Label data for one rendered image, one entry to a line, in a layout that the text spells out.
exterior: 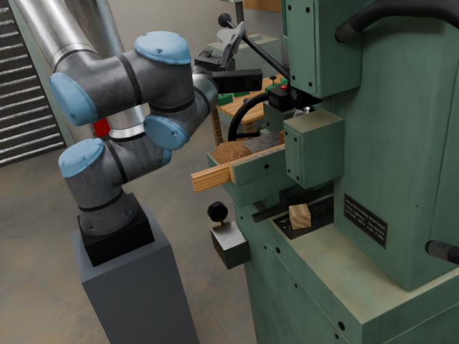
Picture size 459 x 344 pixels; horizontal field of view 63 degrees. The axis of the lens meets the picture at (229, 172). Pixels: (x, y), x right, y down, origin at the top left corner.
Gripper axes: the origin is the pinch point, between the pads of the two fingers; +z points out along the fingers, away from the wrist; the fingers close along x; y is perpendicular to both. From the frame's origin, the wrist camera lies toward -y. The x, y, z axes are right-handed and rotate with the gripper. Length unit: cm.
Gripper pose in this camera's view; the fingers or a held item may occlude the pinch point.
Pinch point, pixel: (246, 50)
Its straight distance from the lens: 100.0
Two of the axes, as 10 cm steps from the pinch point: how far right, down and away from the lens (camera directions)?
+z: 4.3, -6.6, 6.2
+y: -9.0, -3.0, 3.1
